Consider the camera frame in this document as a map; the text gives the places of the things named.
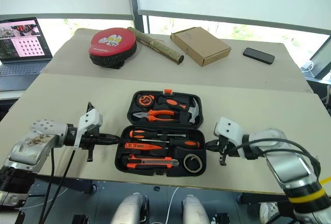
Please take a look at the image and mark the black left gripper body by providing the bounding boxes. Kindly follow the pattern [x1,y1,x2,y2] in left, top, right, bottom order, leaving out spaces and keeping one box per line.
[82,101,102,162]

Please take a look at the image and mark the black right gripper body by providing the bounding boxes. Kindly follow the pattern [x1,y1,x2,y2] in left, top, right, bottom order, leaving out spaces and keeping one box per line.
[218,135,233,167]

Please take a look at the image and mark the Phillips screwdriver orange black handle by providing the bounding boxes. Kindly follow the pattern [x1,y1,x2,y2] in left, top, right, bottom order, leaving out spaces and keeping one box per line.
[136,137,201,150]

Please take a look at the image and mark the orange voltage tester pen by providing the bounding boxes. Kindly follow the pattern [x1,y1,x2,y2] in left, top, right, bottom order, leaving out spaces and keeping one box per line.
[124,142,163,151]

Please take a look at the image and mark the slotted screwdriver orange black handle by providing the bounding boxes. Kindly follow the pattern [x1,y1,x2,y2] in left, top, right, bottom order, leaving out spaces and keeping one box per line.
[128,129,187,140]

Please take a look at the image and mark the black electrical tape roll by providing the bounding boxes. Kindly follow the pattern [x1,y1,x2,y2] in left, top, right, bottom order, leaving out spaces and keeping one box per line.
[183,153,203,172]

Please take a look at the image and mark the orange black utility knife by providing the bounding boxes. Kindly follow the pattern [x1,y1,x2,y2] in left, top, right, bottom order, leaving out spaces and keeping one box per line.
[126,154,179,170]

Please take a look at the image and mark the black tool case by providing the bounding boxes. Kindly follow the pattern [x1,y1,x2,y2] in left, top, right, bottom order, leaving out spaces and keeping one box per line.
[114,88,207,178]

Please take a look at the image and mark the orange black tape measure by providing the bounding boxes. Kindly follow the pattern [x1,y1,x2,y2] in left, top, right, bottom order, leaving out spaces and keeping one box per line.
[138,94,156,107]

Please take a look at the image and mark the silver right robot leg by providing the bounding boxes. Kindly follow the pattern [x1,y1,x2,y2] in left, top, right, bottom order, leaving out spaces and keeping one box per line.
[182,194,210,224]

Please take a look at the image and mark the silver robot leg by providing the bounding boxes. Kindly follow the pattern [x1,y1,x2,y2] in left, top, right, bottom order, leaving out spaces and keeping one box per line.
[182,194,210,224]
[111,192,150,224]

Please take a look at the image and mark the silver left robot leg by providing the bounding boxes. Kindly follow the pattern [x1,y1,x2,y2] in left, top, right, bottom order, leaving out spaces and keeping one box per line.
[111,192,150,224]

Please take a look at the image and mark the white sneaker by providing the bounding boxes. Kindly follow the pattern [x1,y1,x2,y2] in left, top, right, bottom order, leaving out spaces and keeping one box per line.
[259,202,280,222]

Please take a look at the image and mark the red black round punch pad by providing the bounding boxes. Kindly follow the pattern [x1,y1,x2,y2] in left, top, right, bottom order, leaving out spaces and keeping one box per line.
[88,27,138,70]

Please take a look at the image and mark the yellow tape band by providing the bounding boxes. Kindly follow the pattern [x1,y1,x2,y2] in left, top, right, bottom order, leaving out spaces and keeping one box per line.
[288,176,331,205]

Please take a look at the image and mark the black smartphone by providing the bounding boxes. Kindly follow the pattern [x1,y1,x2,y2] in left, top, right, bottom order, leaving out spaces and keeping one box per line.
[243,47,275,65]

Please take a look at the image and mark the brown cardboard box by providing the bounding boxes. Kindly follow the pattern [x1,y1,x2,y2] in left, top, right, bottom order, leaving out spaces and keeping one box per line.
[170,26,232,67]

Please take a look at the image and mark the rolled bamboo mat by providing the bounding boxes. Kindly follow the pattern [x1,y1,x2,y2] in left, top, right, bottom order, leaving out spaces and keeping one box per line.
[127,26,185,66]

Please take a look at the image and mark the grey laptop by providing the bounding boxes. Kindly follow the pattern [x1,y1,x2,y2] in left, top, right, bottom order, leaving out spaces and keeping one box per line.
[0,17,54,92]

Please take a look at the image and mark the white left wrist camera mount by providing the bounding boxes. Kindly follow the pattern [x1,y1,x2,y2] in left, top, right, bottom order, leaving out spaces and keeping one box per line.
[73,108,103,150]

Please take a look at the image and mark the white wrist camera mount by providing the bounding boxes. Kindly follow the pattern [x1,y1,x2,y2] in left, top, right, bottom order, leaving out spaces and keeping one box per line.
[73,108,103,150]
[214,116,245,159]

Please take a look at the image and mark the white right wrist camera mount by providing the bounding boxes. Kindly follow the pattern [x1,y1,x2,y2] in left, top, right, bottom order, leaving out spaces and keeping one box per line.
[214,116,245,159]

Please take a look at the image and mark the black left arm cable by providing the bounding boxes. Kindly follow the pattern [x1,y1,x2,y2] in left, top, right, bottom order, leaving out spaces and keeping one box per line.
[38,146,55,224]
[42,148,78,224]

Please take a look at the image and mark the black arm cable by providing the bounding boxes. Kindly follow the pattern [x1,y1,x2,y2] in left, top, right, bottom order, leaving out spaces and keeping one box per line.
[42,148,78,224]
[38,146,55,224]
[231,138,323,183]

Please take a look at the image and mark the black table frame beam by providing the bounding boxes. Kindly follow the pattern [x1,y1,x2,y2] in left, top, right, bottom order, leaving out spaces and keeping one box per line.
[36,176,97,194]
[236,192,289,205]

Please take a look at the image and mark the orange handled pliers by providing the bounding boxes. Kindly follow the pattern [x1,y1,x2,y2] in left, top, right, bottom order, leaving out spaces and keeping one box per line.
[133,109,176,123]

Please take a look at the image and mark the claw hammer orange black handle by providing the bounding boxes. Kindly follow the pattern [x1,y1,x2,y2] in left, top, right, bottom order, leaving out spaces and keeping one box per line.
[157,95,202,125]

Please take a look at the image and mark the white floor cable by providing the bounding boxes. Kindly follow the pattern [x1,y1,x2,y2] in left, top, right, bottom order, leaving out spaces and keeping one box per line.
[167,186,179,224]

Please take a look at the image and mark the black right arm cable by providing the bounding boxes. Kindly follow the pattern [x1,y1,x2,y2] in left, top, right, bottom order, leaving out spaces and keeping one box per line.
[231,138,323,183]

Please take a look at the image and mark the white charger with cable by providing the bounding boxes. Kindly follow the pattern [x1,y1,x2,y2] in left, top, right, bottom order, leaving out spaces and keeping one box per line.
[300,59,314,72]

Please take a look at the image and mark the dark slanted window frame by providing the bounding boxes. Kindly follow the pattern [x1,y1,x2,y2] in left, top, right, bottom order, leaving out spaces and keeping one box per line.
[309,35,331,79]

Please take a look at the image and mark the dark window frame post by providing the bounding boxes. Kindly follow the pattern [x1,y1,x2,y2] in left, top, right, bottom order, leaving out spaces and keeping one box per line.
[126,0,150,35]

